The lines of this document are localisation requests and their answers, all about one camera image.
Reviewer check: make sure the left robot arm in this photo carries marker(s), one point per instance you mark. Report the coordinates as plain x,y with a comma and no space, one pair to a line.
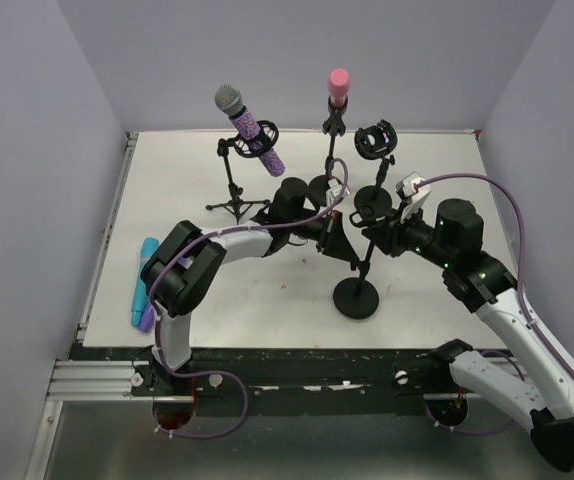
179,274

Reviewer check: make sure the pink microphone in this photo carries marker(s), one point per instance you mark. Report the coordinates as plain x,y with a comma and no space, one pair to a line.
338,84

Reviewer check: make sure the black tripod shock-mount stand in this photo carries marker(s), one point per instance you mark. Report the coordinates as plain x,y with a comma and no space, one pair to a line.
236,205

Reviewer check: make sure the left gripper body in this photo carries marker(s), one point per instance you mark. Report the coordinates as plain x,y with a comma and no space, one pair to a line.
324,231

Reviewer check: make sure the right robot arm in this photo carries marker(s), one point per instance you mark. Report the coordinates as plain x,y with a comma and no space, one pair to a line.
543,406

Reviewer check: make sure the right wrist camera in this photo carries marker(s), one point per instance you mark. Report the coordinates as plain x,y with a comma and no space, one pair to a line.
413,194

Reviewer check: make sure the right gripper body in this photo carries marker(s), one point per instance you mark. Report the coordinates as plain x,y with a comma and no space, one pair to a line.
413,234

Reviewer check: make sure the plain purple microphone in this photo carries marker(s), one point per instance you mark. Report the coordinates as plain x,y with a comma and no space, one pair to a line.
142,313

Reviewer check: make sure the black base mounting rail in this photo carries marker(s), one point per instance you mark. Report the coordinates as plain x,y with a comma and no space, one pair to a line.
221,382

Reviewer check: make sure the purple glitter microphone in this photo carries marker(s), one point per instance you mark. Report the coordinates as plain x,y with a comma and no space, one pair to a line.
228,99

